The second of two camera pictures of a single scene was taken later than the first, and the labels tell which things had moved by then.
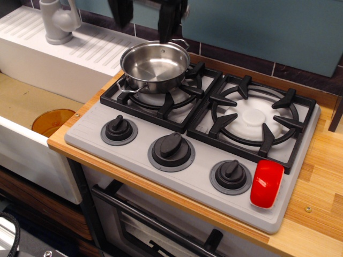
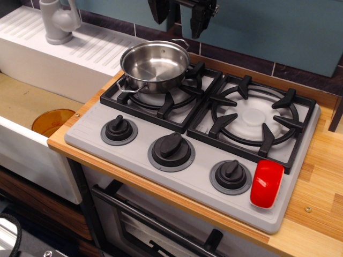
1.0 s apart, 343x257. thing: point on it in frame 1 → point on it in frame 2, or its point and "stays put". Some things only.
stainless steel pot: x=155 y=67 stays put
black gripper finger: x=170 y=17 → x=201 y=13
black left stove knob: x=119 y=131 stays put
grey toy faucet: x=61 y=17 stays put
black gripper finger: x=122 y=11 → x=160 y=9
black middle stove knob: x=171 y=152 stays put
